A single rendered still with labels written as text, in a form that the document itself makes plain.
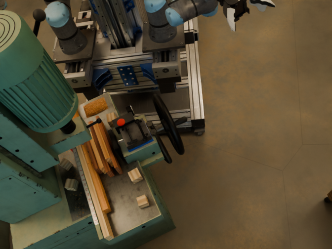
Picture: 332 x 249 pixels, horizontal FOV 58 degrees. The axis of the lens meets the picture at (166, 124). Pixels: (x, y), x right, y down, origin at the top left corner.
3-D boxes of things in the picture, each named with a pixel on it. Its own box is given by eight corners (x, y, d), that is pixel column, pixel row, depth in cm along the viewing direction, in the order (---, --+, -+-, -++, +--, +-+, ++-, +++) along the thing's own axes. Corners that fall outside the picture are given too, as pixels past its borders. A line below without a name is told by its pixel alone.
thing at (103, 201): (111, 211, 105) (107, 208, 101) (106, 213, 104) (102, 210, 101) (71, 92, 135) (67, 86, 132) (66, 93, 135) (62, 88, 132)
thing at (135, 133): (153, 141, 109) (150, 133, 104) (126, 153, 108) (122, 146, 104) (141, 114, 116) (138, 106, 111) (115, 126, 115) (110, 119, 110)
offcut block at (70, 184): (76, 190, 121) (72, 187, 118) (67, 190, 122) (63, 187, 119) (79, 182, 123) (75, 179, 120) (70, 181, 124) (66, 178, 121)
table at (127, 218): (188, 207, 107) (186, 203, 102) (110, 246, 104) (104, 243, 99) (131, 90, 138) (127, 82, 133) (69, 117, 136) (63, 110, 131)
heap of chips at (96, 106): (108, 108, 127) (107, 105, 126) (87, 118, 127) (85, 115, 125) (103, 97, 131) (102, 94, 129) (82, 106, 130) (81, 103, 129)
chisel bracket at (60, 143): (94, 141, 110) (85, 130, 103) (59, 157, 109) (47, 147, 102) (89, 126, 114) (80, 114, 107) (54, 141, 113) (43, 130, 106)
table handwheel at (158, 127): (156, 94, 143) (181, 147, 145) (118, 111, 141) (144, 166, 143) (162, 88, 114) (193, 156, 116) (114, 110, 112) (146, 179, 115)
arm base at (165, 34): (149, 24, 162) (145, 9, 154) (176, 20, 160) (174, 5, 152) (148, 44, 154) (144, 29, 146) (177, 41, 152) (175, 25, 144)
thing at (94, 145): (108, 172, 112) (103, 166, 108) (104, 174, 112) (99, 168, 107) (96, 138, 121) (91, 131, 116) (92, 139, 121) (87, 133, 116)
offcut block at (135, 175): (129, 175, 110) (127, 172, 107) (139, 170, 111) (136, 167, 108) (134, 184, 108) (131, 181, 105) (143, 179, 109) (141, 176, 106)
